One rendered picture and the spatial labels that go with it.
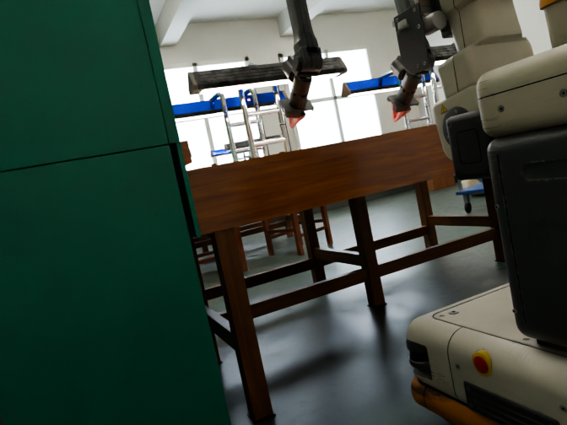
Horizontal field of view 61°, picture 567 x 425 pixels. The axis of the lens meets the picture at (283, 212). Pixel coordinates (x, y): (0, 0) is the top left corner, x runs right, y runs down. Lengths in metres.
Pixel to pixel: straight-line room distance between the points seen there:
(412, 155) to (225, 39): 5.86
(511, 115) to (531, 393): 0.50
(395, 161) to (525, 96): 0.81
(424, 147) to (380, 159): 0.19
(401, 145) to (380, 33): 6.96
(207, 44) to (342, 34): 2.22
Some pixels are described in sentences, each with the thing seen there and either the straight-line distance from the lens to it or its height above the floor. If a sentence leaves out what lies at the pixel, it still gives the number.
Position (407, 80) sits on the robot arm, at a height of 0.93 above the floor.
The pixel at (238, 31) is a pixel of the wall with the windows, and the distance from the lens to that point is 7.47.
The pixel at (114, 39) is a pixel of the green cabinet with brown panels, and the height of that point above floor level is 1.12.
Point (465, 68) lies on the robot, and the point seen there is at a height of 0.85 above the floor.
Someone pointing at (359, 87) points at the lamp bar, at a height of 1.07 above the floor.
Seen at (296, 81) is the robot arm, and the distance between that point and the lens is 1.55.
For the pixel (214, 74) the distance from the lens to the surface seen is 1.77.
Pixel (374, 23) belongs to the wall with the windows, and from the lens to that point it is 8.58.
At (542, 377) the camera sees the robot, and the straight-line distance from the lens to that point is 1.02.
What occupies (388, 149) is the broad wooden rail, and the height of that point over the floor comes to 0.71.
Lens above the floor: 0.70
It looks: 4 degrees down
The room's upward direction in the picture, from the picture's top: 12 degrees counter-clockwise
